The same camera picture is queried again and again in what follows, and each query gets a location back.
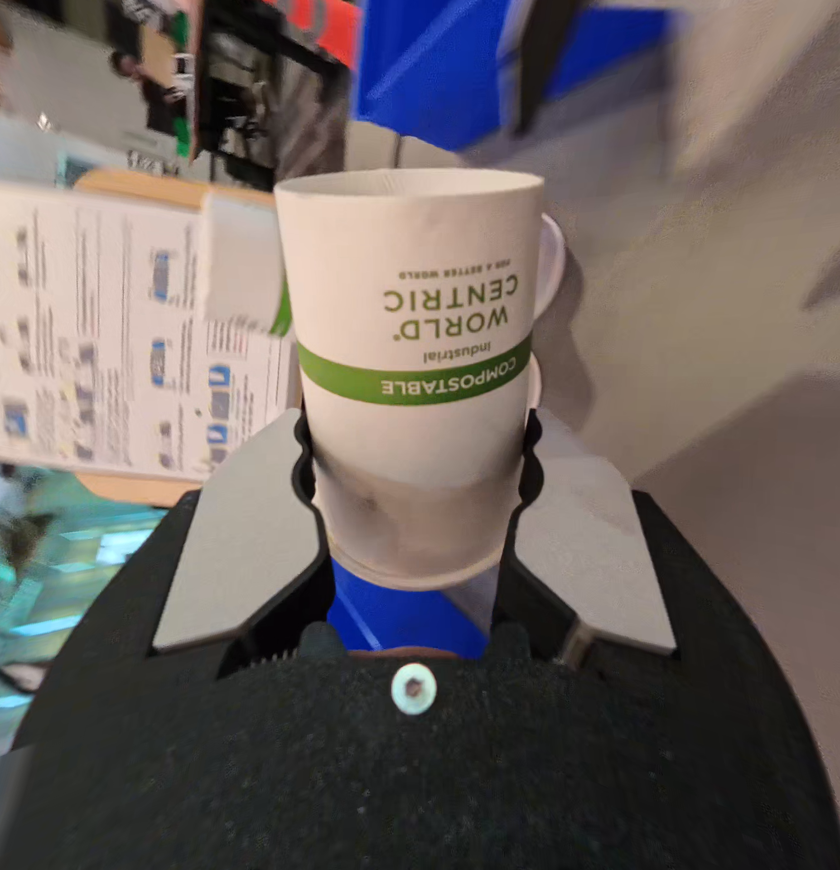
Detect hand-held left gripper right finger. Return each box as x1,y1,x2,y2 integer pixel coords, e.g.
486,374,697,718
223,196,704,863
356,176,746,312
495,410,678,668

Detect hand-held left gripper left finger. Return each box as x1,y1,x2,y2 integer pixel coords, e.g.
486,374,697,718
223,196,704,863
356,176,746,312
151,410,335,678

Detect blue plastic bin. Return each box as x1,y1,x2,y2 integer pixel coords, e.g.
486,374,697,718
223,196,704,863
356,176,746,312
327,559,490,660
354,0,672,152

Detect printed instruction sheet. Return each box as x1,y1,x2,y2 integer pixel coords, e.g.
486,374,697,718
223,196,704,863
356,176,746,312
0,182,302,482

